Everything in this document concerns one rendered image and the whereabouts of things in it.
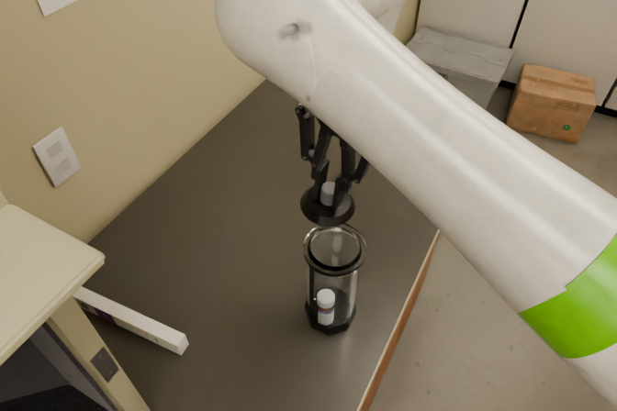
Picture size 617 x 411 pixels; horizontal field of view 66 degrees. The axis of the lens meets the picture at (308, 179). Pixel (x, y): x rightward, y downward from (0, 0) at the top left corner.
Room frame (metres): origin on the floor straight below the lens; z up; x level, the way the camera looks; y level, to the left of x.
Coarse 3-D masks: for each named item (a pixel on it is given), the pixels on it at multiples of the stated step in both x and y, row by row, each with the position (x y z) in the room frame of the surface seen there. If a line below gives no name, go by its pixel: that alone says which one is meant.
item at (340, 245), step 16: (304, 240) 0.49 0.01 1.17; (320, 240) 0.52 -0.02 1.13; (336, 240) 0.52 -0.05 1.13; (352, 240) 0.51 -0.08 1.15; (320, 256) 0.52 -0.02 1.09; (336, 256) 0.52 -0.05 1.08; (352, 256) 0.50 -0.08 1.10; (336, 272) 0.43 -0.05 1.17; (352, 272) 0.43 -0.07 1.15; (320, 288) 0.44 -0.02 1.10; (336, 288) 0.44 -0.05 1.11; (352, 288) 0.45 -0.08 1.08; (320, 304) 0.44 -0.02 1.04; (336, 304) 0.44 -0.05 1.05; (352, 304) 0.45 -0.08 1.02; (320, 320) 0.44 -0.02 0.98; (336, 320) 0.44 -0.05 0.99
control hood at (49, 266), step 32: (0, 224) 0.25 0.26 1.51; (32, 224) 0.25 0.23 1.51; (0, 256) 0.22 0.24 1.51; (32, 256) 0.22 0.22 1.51; (64, 256) 0.22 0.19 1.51; (96, 256) 0.22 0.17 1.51; (0, 288) 0.19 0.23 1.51; (32, 288) 0.19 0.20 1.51; (64, 288) 0.19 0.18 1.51; (0, 320) 0.16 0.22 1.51; (32, 320) 0.16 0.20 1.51; (0, 352) 0.14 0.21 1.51
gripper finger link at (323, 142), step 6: (324, 126) 0.50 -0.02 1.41; (324, 132) 0.50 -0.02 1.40; (324, 138) 0.50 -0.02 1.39; (330, 138) 0.52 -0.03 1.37; (318, 144) 0.51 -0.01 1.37; (324, 144) 0.51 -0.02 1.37; (318, 150) 0.51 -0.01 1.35; (324, 150) 0.52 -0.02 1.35; (318, 156) 0.51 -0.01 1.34; (324, 156) 0.53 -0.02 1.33; (312, 162) 0.52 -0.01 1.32; (318, 162) 0.51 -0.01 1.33
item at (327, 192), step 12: (312, 192) 0.53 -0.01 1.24; (324, 192) 0.51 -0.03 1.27; (348, 192) 0.55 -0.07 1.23; (300, 204) 0.52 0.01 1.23; (312, 204) 0.51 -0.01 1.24; (324, 204) 0.51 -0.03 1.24; (348, 204) 0.51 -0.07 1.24; (312, 216) 0.49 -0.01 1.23; (324, 216) 0.49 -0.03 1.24; (336, 216) 0.49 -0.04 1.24; (348, 216) 0.49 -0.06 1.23
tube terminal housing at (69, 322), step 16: (0, 192) 0.27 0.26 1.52; (0, 208) 0.27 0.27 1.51; (64, 304) 0.26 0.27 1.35; (48, 320) 0.26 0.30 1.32; (64, 320) 0.26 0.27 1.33; (80, 320) 0.27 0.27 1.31; (64, 336) 0.27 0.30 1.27; (80, 336) 0.26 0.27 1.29; (96, 336) 0.27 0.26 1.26; (80, 352) 0.25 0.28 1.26; (96, 352) 0.26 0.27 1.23; (112, 384) 0.26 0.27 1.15; (128, 384) 0.27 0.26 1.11; (112, 400) 0.26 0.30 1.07; (128, 400) 0.26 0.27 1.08
